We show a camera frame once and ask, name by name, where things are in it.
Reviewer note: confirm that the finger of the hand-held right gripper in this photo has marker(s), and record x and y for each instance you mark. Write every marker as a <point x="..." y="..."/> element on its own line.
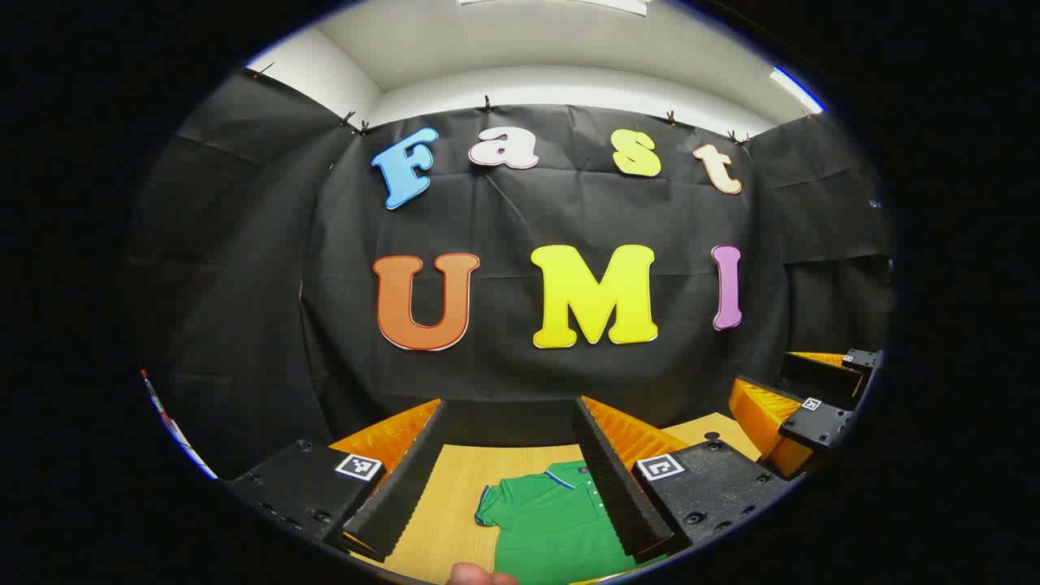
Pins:
<point x="816" y="426"/>
<point x="816" y="378"/>

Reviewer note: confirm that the narrow ceiling light strip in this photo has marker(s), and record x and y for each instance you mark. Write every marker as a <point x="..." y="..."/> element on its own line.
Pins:
<point x="796" y="89"/>

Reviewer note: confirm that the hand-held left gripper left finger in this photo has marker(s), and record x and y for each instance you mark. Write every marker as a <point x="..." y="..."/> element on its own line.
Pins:
<point x="406" y="487"/>

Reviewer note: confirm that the green T-shirt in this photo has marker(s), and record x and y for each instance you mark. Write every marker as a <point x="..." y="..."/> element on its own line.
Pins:
<point x="552" y="528"/>

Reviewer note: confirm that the wide ceiling light panel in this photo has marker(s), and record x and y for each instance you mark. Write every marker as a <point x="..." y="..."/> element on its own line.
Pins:
<point x="552" y="4"/>

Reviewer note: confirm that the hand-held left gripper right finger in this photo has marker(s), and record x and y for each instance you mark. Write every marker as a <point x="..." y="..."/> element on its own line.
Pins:
<point x="621" y="496"/>

